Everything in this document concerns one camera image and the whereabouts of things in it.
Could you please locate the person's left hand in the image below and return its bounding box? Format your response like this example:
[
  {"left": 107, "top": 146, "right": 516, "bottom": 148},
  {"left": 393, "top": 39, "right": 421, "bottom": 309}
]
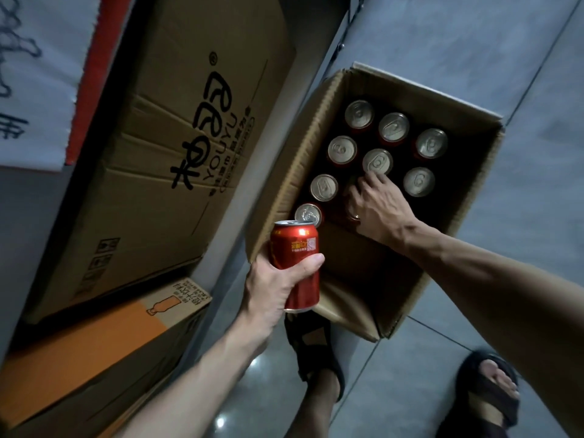
[{"left": 239, "top": 243, "right": 325, "bottom": 347}]

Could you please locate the person's right hand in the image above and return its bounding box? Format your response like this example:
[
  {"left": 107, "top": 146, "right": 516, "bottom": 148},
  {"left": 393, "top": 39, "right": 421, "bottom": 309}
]
[{"left": 345, "top": 170, "right": 423, "bottom": 251}]

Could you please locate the group of cans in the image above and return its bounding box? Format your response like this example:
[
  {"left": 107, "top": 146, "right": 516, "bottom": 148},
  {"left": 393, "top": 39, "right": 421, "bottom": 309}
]
[{"left": 293, "top": 99, "right": 450, "bottom": 229}]

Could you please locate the brown cardboard box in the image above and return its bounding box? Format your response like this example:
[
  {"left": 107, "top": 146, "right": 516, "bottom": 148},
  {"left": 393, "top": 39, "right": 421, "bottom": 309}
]
[{"left": 245, "top": 62, "right": 505, "bottom": 344}]

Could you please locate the person's right forearm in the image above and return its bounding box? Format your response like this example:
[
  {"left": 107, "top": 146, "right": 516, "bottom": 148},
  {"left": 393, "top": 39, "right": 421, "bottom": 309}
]
[{"left": 394, "top": 218, "right": 584, "bottom": 438}]

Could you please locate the person's left forearm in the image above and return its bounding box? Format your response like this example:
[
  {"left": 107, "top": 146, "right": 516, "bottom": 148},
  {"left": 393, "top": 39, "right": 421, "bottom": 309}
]
[{"left": 114, "top": 314, "right": 270, "bottom": 438}]

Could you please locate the person's left dark sandal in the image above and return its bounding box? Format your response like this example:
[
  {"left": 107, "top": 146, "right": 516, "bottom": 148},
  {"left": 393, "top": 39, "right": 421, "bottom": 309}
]
[{"left": 284, "top": 311, "right": 346, "bottom": 402}]

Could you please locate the person's dark sandal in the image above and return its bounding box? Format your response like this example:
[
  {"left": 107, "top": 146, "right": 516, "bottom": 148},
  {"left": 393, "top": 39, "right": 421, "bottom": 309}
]
[
  {"left": 284, "top": 311, "right": 346, "bottom": 402},
  {"left": 436, "top": 350, "right": 521, "bottom": 438}
]

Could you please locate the person's left leg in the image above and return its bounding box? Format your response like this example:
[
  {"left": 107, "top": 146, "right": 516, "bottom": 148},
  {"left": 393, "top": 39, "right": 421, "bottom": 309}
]
[{"left": 282, "top": 369, "right": 342, "bottom": 438}]

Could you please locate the person's right dark sandal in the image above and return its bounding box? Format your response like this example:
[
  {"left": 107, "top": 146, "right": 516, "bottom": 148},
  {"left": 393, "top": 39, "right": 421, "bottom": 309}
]
[{"left": 436, "top": 350, "right": 521, "bottom": 438}]

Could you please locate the large brown printed carton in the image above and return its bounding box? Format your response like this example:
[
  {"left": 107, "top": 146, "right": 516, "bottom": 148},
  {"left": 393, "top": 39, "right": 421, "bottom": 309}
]
[{"left": 23, "top": 0, "right": 298, "bottom": 325}]

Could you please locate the orange-topped brown carton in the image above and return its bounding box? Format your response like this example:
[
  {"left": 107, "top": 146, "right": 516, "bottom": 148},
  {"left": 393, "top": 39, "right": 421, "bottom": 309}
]
[{"left": 0, "top": 277, "right": 214, "bottom": 438}]

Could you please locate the white black-lettered carton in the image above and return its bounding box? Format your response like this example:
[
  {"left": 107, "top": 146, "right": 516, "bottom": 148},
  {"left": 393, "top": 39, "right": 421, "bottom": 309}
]
[{"left": 0, "top": 0, "right": 102, "bottom": 173}]

